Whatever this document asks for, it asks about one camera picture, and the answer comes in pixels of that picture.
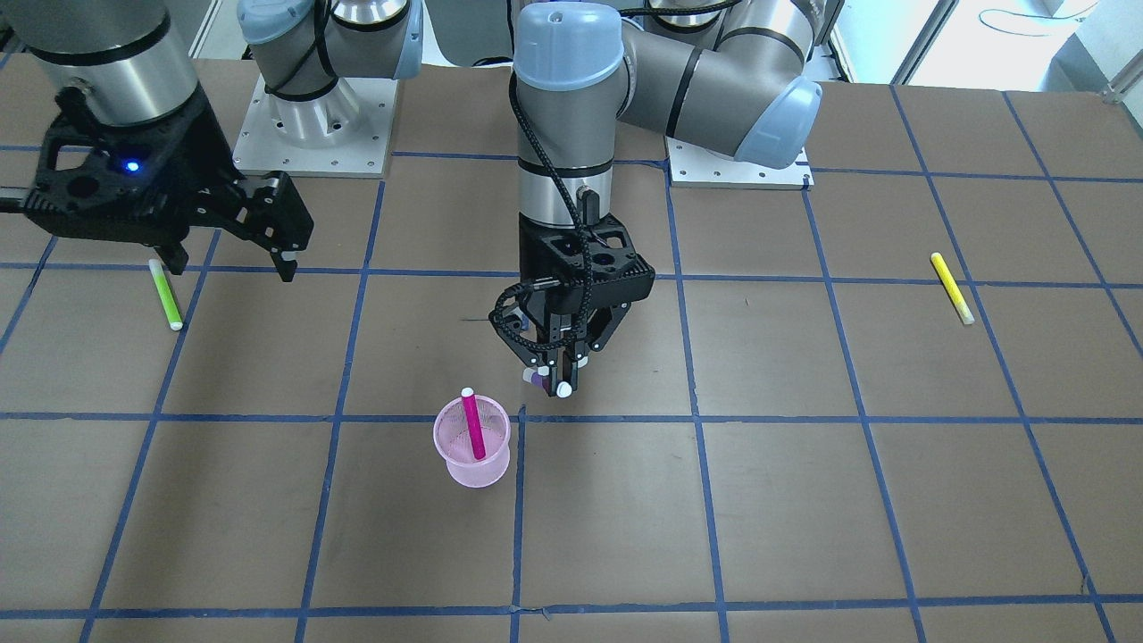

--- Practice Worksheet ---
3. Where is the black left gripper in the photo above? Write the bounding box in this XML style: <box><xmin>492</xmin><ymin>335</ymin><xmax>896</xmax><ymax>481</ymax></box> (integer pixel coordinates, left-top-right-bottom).
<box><xmin>489</xmin><ymin>214</ymin><xmax>655</xmax><ymax>397</ymax></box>

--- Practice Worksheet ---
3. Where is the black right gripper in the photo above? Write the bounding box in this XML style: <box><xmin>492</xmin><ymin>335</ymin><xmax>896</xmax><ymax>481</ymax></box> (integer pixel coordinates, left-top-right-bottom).
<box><xmin>19</xmin><ymin>86</ymin><xmax>314</xmax><ymax>282</ymax></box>

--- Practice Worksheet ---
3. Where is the purple highlighter pen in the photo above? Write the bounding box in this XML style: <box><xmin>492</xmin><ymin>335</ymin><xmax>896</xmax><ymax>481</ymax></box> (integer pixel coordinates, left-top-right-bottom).
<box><xmin>521</xmin><ymin>365</ymin><xmax>550</xmax><ymax>389</ymax></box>

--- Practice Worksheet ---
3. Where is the pink highlighter pen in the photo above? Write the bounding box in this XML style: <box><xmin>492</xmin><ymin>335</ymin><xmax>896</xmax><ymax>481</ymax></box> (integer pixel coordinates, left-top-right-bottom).
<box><xmin>461</xmin><ymin>387</ymin><xmax>487</xmax><ymax>463</ymax></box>

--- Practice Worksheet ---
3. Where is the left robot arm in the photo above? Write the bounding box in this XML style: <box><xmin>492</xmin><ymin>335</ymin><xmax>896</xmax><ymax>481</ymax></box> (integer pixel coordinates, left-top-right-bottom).
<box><xmin>489</xmin><ymin>1</ymin><xmax>828</xmax><ymax>397</ymax></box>

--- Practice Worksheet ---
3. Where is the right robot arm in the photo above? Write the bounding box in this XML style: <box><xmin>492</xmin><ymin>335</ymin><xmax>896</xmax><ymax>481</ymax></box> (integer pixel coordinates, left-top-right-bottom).
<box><xmin>3</xmin><ymin>1</ymin><xmax>424</xmax><ymax>282</ymax></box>

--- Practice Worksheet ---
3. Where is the pink mesh cup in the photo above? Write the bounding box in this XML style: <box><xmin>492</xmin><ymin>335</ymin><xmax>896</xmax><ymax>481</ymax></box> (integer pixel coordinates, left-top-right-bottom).
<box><xmin>432</xmin><ymin>388</ymin><xmax>512</xmax><ymax>489</ymax></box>

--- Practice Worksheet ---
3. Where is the green highlighter pen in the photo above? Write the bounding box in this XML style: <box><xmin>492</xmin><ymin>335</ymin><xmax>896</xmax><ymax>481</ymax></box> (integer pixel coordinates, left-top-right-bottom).
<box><xmin>147</xmin><ymin>259</ymin><xmax>184</xmax><ymax>332</ymax></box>

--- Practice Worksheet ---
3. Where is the yellow highlighter pen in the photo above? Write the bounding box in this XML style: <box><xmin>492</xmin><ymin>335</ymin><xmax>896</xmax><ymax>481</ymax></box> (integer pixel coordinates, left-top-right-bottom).
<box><xmin>930</xmin><ymin>252</ymin><xmax>975</xmax><ymax>325</ymax></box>

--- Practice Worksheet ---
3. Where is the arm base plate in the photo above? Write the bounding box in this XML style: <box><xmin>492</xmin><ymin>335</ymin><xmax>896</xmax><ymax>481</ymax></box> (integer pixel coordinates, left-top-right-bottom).
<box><xmin>232</xmin><ymin>78</ymin><xmax>400</xmax><ymax>179</ymax></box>
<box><xmin>664</xmin><ymin>138</ymin><xmax>815</xmax><ymax>190</ymax></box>

